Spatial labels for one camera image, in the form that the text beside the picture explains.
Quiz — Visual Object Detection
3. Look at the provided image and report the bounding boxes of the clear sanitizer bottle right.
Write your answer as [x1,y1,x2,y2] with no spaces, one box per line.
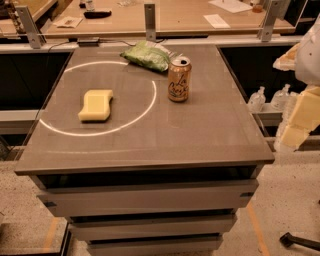
[270,84,290,111]

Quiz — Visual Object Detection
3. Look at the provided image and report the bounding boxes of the black chair base leg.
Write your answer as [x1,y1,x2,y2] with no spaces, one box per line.
[279,232,320,251]

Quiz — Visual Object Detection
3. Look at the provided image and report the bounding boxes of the metal bracket middle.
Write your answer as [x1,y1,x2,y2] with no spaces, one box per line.
[144,3,156,42]

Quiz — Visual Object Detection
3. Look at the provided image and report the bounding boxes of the orange LaCroix can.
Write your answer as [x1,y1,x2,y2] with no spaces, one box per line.
[168,56,192,102]

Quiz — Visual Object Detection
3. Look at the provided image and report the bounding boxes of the green jalapeno chip bag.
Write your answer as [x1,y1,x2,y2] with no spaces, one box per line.
[120,41,178,72]

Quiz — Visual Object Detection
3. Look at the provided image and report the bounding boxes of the black object on desk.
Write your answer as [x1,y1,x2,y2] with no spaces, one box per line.
[83,11,112,19]

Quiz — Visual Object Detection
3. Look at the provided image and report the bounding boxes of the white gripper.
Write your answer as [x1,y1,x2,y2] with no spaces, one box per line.
[273,20,320,149]

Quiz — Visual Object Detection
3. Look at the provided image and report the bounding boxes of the wooden desk behind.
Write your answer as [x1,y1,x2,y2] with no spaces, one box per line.
[43,0,298,38]

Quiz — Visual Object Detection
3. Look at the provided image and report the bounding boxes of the metal bracket right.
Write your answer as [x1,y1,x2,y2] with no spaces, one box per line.
[257,0,281,42]

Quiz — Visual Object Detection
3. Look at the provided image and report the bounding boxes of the white paper sheet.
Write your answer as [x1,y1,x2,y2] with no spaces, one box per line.
[204,14,230,29]

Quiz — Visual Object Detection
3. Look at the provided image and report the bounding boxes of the metal bracket left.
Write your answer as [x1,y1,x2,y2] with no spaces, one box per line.
[16,5,46,49]

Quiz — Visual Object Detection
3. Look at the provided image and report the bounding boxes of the yellow sponge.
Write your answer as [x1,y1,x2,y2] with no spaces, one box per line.
[78,90,113,122]

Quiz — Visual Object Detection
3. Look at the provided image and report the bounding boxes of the grey drawer cabinet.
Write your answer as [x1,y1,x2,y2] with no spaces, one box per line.
[17,45,273,256]

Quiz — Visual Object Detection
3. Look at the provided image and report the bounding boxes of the clear sanitizer bottle left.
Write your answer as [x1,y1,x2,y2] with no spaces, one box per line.
[247,86,266,113]

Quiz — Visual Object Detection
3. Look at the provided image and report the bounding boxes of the large white paper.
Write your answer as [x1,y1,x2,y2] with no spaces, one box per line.
[209,0,252,14]

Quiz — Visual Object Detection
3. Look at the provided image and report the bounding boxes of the clear sanitizer bottle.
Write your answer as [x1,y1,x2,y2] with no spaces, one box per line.
[247,86,266,113]
[270,84,290,111]

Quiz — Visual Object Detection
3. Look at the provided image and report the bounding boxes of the metal bracket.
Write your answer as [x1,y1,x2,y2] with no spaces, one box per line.
[16,5,46,49]
[257,0,281,42]
[144,3,156,42]

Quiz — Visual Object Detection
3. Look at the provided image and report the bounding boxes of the paper note on desk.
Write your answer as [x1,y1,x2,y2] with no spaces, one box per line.
[54,16,82,28]

